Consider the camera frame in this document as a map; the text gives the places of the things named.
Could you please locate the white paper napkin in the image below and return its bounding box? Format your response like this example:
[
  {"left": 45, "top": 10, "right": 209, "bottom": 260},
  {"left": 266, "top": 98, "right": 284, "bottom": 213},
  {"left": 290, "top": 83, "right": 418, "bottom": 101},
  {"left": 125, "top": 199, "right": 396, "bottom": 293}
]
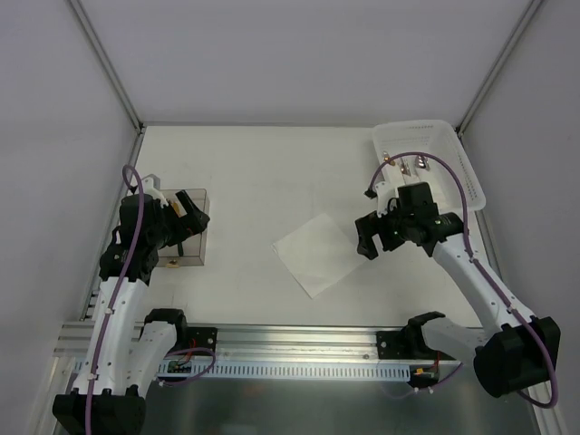
[{"left": 273, "top": 214, "right": 366, "bottom": 299}]

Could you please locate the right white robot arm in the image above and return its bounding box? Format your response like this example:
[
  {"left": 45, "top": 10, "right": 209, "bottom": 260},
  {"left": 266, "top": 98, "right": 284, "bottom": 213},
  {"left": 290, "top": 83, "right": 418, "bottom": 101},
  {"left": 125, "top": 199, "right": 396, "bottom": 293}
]
[{"left": 355, "top": 182, "right": 561, "bottom": 408}]

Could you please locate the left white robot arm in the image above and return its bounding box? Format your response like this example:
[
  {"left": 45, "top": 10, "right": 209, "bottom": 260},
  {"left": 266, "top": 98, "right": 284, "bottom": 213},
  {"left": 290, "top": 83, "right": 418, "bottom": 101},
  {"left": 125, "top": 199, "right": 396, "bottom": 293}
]
[{"left": 53, "top": 189, "right": 209, "bottom": 434}]

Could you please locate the smoky transparent plastic box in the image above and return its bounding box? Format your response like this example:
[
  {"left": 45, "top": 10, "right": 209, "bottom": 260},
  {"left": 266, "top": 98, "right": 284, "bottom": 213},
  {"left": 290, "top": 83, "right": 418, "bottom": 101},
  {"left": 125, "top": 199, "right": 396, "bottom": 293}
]
[{"left": 155, "top": 188, "right": 210, "bottom": 268}]

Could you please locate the white plastic basket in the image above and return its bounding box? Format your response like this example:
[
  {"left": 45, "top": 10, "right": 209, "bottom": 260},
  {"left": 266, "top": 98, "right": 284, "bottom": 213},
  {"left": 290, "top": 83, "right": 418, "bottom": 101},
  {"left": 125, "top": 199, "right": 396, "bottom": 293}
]
[{"left": 372, "top": 120, "right": 486, "bottom": 214}]

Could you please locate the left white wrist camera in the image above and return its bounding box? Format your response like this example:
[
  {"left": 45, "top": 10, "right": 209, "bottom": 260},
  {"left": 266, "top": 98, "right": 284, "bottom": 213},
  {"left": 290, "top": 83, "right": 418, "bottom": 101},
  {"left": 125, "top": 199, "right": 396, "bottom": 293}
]
[{"left": 141, "top": 174, "right": 169, "bottom": 208}]

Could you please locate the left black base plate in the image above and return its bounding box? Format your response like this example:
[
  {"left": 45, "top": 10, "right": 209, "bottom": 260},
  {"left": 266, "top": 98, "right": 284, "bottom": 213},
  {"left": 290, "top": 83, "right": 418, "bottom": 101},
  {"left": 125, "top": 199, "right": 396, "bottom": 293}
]
[{"left": 187, "top": 326, "right": 218, "bottom": 357}]

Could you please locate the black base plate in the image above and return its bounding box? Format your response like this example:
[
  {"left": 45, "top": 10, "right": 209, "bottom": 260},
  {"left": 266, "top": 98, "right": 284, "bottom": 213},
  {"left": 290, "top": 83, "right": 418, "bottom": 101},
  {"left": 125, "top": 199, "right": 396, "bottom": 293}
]
[
  {"left": 375, "top": 330, "right": 412, "bottom": 360},
  {"left": 187, "top": 326, "right": 218, "bottom": 357}
]

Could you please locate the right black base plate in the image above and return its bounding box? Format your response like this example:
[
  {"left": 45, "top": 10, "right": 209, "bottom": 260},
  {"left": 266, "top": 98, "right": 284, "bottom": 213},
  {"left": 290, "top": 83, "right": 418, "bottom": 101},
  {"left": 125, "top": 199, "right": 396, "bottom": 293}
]
[{"left": 375, "top": 330, "right": 412, "bottom": 360}]

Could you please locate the aluminium mounting rail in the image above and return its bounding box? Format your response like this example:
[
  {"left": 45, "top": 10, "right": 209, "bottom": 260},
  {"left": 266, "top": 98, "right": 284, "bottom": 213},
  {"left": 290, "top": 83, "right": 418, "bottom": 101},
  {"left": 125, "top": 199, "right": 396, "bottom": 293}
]
[{"left": 53, "top": 319, "right": 481, "bottom": 359}]

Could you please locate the white slotted cable duct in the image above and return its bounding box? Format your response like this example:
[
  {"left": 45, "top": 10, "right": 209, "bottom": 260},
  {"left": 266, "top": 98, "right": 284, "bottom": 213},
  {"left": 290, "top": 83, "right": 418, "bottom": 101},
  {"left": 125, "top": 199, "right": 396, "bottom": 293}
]
[{"left": 72, "top": 360, "right": 413, "bottom": 382}]

